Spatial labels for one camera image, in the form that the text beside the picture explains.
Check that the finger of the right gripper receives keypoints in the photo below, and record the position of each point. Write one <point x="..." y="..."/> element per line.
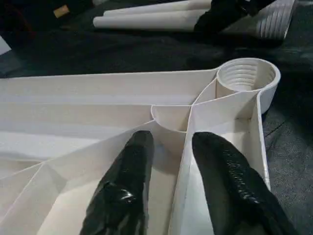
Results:
<point x="254" y="5"/>
<point x="217" y="17"/>

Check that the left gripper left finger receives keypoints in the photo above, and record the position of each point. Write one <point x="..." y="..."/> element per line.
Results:
<point x="122" y="196"/>

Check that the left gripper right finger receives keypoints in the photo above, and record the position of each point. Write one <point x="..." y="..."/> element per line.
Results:
<point x="234" y="191"/>

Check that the white plastic table leg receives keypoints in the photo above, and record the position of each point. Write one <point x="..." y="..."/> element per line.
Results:
<point x="146" y="20"/>
<point x="156" y="7"/>

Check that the white plastic table top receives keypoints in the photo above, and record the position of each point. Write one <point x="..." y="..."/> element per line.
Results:
<point x="98" y="107"/>

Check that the black cabinet with yellow label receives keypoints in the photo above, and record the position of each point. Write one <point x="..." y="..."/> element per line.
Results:
<point x="54" y="10"/>

